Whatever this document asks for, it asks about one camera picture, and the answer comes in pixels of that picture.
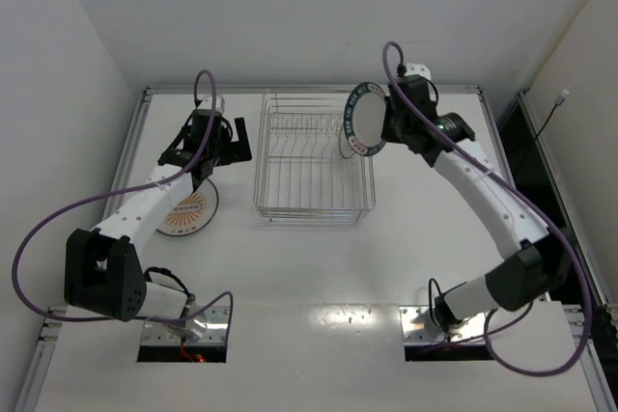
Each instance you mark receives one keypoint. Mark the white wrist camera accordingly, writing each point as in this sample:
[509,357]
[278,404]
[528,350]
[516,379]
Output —
[418,70]
[217,103]

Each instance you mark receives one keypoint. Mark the dark green rimmed plate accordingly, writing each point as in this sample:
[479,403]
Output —
[363,118]

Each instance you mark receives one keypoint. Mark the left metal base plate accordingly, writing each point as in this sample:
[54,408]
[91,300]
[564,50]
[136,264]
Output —
[206,330]

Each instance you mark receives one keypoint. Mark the steel wire dish rack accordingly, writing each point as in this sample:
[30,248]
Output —
[301,178]

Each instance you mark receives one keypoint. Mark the aluminium table frame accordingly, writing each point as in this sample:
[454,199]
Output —
[316,323]

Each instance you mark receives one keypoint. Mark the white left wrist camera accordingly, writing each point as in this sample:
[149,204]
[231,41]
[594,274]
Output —
[217,103]

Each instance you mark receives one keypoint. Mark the metal base plate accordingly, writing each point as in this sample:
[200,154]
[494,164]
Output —
[419,330]
[206,330]

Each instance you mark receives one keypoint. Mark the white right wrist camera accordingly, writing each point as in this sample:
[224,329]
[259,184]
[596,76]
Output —
[418,70]

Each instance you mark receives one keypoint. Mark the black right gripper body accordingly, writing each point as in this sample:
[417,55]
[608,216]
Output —
[393,123]

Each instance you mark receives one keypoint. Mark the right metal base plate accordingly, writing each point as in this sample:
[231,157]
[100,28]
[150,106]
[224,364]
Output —
[419,330]

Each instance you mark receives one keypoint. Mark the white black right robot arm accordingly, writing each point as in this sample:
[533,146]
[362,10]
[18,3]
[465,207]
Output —
[535,261]

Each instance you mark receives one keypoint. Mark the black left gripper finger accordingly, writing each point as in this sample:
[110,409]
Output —
[204,170]
[241,148]

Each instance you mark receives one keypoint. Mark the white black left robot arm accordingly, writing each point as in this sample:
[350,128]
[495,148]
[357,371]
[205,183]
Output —
[103,273]

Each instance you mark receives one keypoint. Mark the orange sunburst plate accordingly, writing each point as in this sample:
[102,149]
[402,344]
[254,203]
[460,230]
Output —
[192,214]

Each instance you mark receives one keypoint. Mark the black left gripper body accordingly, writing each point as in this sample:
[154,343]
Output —
[231,150]

